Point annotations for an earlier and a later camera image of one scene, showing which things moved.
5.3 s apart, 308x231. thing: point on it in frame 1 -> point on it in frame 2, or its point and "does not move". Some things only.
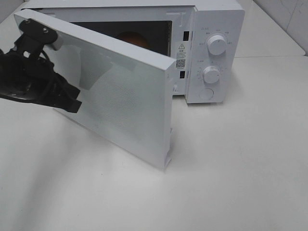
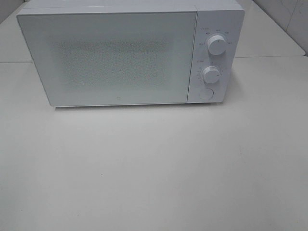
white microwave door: (127, 92) -> (113, 58)
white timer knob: (211, 74) does not move
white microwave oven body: (205, 39) does not move
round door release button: (206, 94) does not move
